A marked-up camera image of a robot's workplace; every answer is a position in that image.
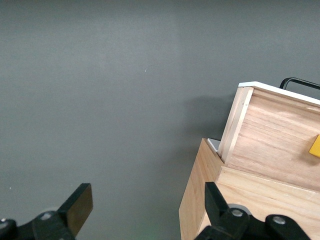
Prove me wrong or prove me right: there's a wooden drawer cabinet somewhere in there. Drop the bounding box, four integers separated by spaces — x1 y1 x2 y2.
178 137 320 240

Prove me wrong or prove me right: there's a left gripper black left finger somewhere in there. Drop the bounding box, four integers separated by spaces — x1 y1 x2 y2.
0 182 94 240

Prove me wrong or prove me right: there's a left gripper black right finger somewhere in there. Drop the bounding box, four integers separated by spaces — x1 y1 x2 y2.
194 181 311 240

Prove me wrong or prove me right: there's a wooden drawer with white front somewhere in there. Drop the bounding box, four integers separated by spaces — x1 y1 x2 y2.
219 81 320 194

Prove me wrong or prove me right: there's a black metal drawer handle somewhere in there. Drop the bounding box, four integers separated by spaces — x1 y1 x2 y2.
279 77 320 91

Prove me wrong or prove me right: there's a white panel without handle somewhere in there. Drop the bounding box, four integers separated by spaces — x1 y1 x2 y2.
207 137 223 154

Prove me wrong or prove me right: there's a yellow wooden cube block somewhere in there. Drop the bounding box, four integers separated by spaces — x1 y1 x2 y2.
308 134 320 159

